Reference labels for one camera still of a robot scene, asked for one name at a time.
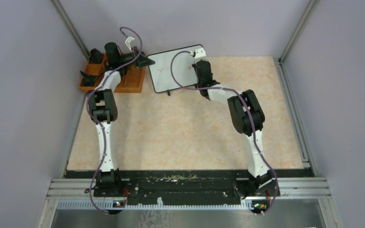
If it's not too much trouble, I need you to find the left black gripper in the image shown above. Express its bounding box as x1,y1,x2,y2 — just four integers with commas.
117,47,154,68

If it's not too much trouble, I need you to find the small black-framed whiteboard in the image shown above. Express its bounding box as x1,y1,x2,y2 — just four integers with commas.
148,44,203,93

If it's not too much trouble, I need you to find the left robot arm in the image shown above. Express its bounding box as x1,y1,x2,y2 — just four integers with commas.
86,42,155,197

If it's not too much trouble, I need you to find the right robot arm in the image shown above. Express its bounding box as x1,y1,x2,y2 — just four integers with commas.
193,60,279,198

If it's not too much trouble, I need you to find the orange wooden compartment tray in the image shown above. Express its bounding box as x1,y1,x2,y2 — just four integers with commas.
78,54,145,93

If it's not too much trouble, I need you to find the black part tray front-left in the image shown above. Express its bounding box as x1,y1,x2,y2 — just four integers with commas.
80,71,97,87

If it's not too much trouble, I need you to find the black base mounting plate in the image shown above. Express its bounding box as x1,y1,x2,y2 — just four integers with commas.
64,169,314,206

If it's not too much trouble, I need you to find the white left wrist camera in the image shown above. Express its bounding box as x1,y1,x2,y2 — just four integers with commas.
125,36,134,52

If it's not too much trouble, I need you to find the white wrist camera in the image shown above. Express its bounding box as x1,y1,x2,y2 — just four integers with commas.
125,36,134,52
191,48,208,64

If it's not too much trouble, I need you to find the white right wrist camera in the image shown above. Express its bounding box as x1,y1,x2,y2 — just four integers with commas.
191,48,208,64

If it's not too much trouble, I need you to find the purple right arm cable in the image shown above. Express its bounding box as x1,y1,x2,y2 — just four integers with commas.
170,50,280,215

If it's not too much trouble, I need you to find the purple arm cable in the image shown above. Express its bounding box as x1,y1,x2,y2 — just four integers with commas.
170,50,280,215
86,26,144,215

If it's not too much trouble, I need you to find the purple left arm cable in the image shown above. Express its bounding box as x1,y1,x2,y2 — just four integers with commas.
86,26,144,215

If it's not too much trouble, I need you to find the left aluminium corner post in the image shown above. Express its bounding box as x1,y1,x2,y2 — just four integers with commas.
50,0,90,60

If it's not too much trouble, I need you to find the aluminium corner post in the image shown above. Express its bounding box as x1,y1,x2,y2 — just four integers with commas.
50,0,90,60
279,0,320,64

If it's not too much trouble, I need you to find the right aluminium side rail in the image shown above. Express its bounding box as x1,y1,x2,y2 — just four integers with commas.
273,58,316,175

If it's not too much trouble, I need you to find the white slotted cable duct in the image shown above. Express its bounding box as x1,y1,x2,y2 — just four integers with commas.
57,198,253,211

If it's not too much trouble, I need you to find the right aluminium corner post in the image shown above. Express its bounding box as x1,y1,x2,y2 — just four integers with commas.
279,0,320,64

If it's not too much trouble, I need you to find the aluminium front rail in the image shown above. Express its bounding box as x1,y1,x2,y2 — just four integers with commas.
47,177,331,199

